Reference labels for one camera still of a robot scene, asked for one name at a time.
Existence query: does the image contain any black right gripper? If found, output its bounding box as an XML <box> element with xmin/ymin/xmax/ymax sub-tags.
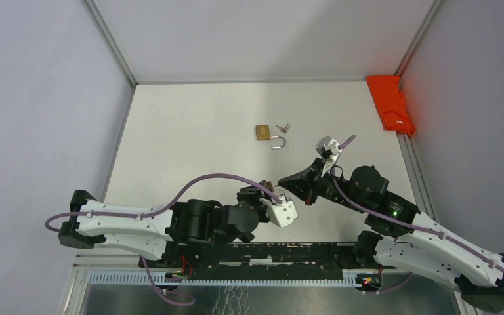
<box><xmin>278</xmin><ymin>157</ymin><xmax>368</xmax><ymax>213</ymax></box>

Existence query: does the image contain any small brass padlock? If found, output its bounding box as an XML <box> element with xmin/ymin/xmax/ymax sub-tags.
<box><xmin>266</xmin><ymin>181</ymin><xmax>274</xmax><ymax>192</ymax></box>

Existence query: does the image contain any large brass padlock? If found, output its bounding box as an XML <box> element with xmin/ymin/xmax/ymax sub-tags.
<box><xmin>254</xmin><ymin>125</ymin><xmax>287</xmax><ymax>150</ymax></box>

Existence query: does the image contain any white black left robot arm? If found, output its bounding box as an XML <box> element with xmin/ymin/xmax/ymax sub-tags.
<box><xmin>58</xmin><ymin>187</ymin><xmax>270</xmax><ymax>268</ymax></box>

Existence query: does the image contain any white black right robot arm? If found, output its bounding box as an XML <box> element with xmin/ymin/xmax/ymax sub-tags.
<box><xmin>278</xmin><ymin>159</ymin><xmax>504</xmax><ymax>314</ymax></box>

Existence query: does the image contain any orange folded cloth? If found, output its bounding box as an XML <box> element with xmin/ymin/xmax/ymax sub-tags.
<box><xmin>367</xmin><ymin>75</ymin><xmax>416</xmax><ymax>136</ymax></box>

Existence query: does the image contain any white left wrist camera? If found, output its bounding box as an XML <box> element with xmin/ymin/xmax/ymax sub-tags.
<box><xmin>261</xmin><ymin>194</ymin><xmax>299</xmax><ymax>228</ymax></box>

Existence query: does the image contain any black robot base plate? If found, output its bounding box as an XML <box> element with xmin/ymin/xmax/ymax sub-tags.
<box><xmin>138</xmin><ymin>241</ymin><xmax>383</xmax><ymax>281</ymax></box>

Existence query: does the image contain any aluminium corner frame rail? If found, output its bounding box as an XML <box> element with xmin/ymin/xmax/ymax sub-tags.
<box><xmin>394</xmin><ymin>0</ymin><xmax>447</xmax><ymax>77</ymax></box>

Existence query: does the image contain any white slotted cable duct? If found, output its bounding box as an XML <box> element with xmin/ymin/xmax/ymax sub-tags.
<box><xmin>87</xmin><ymin>271</ymin><xmax>368</xmax><ymax>288</ymax></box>

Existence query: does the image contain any left aluminium frame rail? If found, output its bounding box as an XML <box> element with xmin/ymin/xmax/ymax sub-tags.
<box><xmin>81</xmin><ymin>0</ymin><xmax>138</xmax><ymax>89</ymax></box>

